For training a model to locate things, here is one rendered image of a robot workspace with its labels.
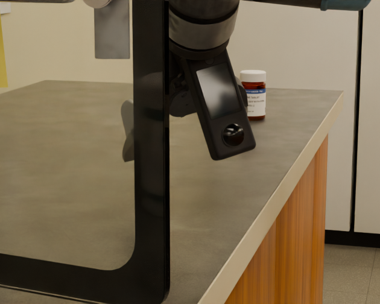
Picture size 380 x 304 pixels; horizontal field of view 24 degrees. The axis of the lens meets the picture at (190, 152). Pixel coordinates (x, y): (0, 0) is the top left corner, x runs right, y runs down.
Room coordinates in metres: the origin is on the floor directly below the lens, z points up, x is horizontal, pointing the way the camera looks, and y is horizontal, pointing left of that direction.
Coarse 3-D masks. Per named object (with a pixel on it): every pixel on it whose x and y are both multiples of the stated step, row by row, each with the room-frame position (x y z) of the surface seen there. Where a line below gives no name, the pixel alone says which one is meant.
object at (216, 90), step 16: (192, 64) 0.89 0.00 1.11; (208, 64) 0.90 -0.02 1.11; (224, 64) 0.90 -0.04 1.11; (192, 80) 0.89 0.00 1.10; (208, 80) 0.89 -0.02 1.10; (224, 80) 0.90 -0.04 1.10; (192, 96) 0.90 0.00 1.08; (208, 96) 0.89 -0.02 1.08; (224, 96) 0.90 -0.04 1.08; (240, 96) 0.90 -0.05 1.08; (208, 112) 0.89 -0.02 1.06; (224, 112) 0.89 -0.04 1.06; (240, 112) 0.90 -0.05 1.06; (208, 128) 0.88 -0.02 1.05; (224, 128) 0.88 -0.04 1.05; (240, 128) 0.89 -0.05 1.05; (208, 144) 0.89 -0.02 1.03; (224, 144) 0.88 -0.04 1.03; (240, 144) 0.88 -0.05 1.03
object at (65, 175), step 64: (128, 0) 0.54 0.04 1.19; (64, 64) 0.56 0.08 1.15; (128, 64) 0.54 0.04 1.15; (0, 128) 0.58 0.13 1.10; (64, 128) 0.56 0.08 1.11; (128, 128) 0.54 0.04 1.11; (0, 192) 0.58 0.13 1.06; (64, 192) 0.56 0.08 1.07; (128, 192) 0.54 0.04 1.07; (0, 256) 0.58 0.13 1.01; (64, 256) 0.56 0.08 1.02; (128, 256) 0.54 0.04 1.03
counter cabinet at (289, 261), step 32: (320, 160) 1.77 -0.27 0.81; (320, 192) 1.79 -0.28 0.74; (288, 224) 1.36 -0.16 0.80; (320, 224) 1.81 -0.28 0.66; (256, 256) 1.09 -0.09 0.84; (288, 256) 1.37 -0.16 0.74; (320, 256) 1.83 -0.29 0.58; (256, 288) 1.10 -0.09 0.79; (288, 288) 1.38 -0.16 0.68; (320, 288) 1.85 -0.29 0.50
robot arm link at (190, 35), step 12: (180, 24) 0.85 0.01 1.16; (192, 24) 0.85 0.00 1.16; (204, 24) 0.85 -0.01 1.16; (216, 24) 0.85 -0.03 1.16; (228, 24) 0.86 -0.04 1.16; (180, 36) 0.86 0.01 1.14; (192, 36) 0.86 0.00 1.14; (204, 36) 0.86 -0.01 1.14; (216, 36) 0.86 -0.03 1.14; (228, 36) 0.88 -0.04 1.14; (192, 48) 0.87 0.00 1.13; (204, 48) 0.87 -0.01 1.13
